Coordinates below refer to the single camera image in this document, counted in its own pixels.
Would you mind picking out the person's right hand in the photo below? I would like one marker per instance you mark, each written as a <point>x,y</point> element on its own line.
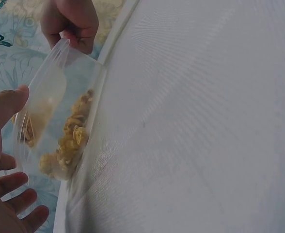
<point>69,17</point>

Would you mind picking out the person's right fingers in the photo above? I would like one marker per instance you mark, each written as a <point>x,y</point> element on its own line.
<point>84,40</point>

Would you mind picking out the clear plastic zip bag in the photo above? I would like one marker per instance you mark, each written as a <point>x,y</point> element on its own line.
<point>52,80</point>

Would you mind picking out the pile of yellow cereal flakes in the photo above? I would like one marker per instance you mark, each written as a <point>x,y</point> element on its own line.
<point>73,136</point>

